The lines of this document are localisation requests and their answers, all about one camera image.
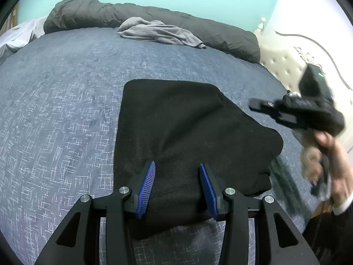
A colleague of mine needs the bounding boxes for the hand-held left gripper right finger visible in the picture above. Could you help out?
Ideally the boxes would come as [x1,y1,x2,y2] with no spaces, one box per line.
[199,163,320,265]

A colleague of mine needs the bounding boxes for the black pants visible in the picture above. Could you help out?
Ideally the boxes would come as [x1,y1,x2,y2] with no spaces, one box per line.
[114,79,284,240]

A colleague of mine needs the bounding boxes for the person's right hand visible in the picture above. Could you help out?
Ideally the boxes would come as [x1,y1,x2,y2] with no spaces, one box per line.
[302,131,353,211]

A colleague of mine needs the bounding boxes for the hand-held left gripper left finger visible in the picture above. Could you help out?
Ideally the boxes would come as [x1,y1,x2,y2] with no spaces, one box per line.
[34,160,156,265]

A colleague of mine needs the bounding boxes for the grey ribbed garment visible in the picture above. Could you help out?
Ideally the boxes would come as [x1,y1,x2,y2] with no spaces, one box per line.
[116,17,207,49]

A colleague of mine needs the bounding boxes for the white bed sheet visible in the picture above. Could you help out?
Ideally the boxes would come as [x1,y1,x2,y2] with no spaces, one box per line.
[0,17,47,64]

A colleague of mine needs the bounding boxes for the person's right forearm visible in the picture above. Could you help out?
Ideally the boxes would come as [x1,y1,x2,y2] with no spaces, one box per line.
[302,193,353,265]

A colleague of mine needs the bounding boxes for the dark grey rolled duvet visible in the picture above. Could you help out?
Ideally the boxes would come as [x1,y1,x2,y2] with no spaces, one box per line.
[43,0,261,64]

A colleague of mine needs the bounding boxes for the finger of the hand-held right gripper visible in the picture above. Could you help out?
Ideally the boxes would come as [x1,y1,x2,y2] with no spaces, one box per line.
[249,98,280,117]

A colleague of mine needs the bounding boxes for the cream tufted headboard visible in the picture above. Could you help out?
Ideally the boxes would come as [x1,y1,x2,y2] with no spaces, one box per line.
[254,17,353,155]

